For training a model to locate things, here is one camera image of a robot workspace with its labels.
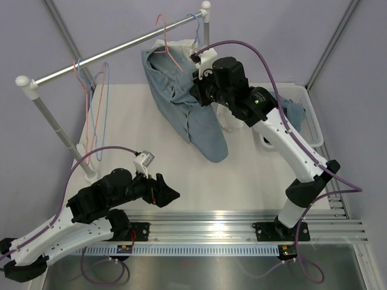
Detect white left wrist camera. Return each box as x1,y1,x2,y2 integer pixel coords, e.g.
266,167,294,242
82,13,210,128
133,151,155,178

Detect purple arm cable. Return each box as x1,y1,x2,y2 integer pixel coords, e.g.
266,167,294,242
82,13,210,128
0,145,140,285
193,39,363,285

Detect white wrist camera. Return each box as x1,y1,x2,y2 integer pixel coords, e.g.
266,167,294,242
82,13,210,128
190,48,218,80
133,151,155,178

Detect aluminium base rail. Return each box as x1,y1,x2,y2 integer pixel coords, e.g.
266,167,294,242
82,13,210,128
126,209,368,244

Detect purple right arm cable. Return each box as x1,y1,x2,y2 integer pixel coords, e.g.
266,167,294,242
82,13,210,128
193,39,363,285

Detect blue denim jeans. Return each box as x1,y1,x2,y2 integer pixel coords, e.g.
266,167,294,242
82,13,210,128
141,46,229,163

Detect blue hanger with white shirt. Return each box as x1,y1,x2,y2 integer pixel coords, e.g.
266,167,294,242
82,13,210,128
187,13,203,51

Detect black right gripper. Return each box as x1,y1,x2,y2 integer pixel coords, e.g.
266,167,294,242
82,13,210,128
192,65,233,109

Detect silver clothes rack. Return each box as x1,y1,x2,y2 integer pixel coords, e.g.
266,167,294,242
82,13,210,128
15,1,211,182

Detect white slotted cable duct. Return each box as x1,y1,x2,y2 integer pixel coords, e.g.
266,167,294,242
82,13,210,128
85,244,279,257

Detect white plastic basket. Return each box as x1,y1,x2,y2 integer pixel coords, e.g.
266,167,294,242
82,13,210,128
256,85,324,150

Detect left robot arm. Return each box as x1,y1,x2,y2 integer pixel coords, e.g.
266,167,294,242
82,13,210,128
1,169,180,283

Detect pink wire hanger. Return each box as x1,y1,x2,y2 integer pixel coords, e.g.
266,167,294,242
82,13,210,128
73,58,96,153

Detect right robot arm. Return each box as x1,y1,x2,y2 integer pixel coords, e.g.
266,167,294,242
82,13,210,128
190,54,340,241

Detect blue hanger with denim shirt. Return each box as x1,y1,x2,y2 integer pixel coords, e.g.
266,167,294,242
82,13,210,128
89,62,110,149

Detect white shirt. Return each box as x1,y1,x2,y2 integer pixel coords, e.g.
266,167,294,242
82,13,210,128
150,39,242,132

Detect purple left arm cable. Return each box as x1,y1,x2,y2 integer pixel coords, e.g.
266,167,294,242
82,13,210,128
0,145,140,285

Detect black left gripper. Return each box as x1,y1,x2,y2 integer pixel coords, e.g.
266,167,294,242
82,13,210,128
109,165,180,208

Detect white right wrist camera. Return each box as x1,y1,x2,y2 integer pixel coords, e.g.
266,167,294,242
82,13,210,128
190,48,218,80

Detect pink hanger with jeans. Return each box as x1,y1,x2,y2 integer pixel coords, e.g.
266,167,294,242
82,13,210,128
151,13,184,71

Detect light blue denim shirt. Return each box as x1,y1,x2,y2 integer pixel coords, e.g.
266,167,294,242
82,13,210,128
278,96,306,133

